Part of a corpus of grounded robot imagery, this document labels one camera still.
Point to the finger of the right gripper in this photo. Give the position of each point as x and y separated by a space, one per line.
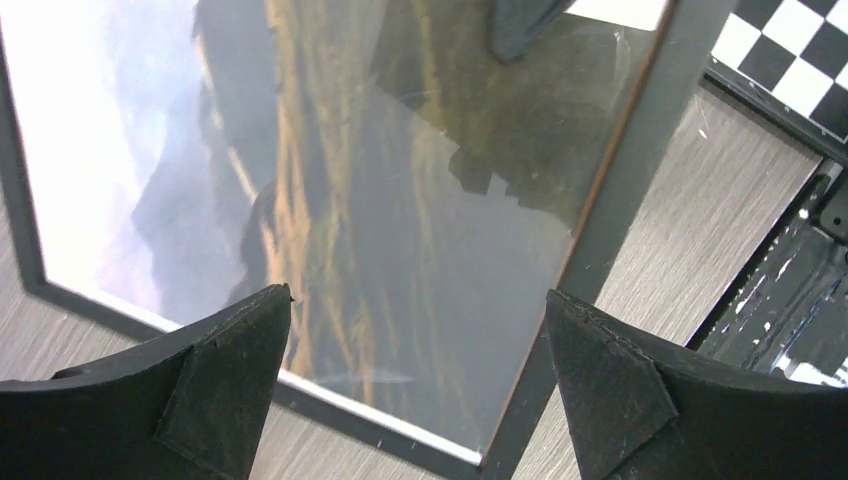
515 24

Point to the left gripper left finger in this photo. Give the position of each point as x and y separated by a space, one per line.
189 404

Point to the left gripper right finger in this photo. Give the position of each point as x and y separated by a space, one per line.
641 407

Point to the black picture frame with photo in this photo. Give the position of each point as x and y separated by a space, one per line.
419 197

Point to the black white checkerboard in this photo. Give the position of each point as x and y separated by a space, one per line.
788 61

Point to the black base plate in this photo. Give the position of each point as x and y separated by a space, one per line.
785 313

